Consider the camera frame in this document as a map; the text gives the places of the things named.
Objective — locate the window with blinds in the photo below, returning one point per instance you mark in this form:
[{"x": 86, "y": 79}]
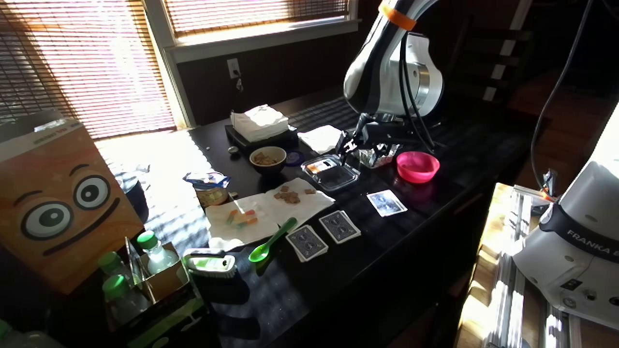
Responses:
[
  {"x": 251, "y": 12},
  {"x": 87, "y": 63}
]

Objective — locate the blue white packet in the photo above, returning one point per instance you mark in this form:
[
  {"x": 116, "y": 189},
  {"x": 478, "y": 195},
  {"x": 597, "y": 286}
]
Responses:
[{"x": 208, "y": 180}]

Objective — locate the green plastic spoon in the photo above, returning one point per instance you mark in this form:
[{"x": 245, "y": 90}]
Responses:
[{"x": 271, "y": 241}]

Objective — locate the white green scrub brush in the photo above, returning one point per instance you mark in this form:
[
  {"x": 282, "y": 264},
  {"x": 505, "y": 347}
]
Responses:
[{"x": 211, "y": 263}]

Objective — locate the white folded napkin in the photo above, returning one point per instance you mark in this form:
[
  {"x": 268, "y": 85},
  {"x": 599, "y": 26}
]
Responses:
[{"x": 320, "y": 138}]

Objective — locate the blue round lid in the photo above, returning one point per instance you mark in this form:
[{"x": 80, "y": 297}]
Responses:
[{"x": 294, "y": 158}]

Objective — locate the stack of white napkins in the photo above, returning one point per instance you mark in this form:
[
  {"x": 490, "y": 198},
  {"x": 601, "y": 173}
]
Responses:
[{"x": 259, "y": 122}]

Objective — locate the heap of brown crackers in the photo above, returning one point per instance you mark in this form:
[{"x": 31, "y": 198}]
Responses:
[{"x": 288, "y": 195}]

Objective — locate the transparent crinkled plastic lid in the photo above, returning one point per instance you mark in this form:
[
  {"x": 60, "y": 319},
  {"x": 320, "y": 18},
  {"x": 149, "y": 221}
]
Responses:
[{"x": 378, "y": 155}]

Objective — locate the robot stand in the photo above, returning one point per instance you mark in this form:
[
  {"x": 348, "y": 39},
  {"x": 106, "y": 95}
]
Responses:
[{"x": 488, "y": 290}]

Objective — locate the transparent rectangular bowl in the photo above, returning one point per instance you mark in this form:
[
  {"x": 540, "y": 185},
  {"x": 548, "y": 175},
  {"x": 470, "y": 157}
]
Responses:
[{"x": 331, "y": 175}]

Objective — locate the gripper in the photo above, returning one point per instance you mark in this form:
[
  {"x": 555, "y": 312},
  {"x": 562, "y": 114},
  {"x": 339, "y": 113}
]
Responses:
[{"x": 382, "y": 133}]

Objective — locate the heap of gummy candies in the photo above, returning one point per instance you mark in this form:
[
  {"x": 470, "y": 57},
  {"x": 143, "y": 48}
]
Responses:
[{"x": 242, "y": 217}]

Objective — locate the black napkin tray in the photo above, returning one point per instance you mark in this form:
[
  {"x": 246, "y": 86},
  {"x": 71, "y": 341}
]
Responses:
[{"x": 261, "y": 141}]

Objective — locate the tin can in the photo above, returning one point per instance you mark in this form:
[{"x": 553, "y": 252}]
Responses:
[{"x": 212, "y": 196}]

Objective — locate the green cap plastic bottle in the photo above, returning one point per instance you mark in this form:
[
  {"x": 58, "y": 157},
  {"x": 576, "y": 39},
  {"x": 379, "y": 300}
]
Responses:
[
  {"x": 112, "y": 265},
  {"x": 157, "y": 256},
  {"x": 121, "y": 297}
]

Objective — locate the pink plastic bowl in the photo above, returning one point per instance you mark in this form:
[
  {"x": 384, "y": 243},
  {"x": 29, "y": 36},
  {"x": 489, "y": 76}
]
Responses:
[{"x": 418, "y": 167}]

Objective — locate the white paper towel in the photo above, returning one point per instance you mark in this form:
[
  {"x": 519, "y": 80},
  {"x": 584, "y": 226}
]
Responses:
[{"x": 271, "y": 210}]

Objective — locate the small grey round knob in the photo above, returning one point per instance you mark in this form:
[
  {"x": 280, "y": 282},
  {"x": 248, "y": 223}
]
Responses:
[{"x": 233, "y": 150}]

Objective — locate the orange box with face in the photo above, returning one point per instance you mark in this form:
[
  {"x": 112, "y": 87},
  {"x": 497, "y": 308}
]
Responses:
[{"x": 58, "y": 208}]

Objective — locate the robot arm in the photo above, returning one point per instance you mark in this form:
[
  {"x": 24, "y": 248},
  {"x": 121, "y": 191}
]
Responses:
[{"x": 575, "y": 227}]

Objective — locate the wooden staircase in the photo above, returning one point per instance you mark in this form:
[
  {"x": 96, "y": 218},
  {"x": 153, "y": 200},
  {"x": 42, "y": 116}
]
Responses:
[{"x": 493, "y": 53}]

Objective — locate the wall socket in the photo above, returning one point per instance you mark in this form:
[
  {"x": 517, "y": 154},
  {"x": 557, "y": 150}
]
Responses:
[{"x": 233, "y": 68}]

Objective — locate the cardboard bottle tray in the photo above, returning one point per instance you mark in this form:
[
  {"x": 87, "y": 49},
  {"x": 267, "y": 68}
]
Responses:
[{"x": 164, "y": 290}]

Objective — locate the brown bowl with cereal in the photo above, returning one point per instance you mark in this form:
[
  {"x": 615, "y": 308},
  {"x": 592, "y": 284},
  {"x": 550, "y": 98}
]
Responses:
[{"x": 267, "y": 159}]

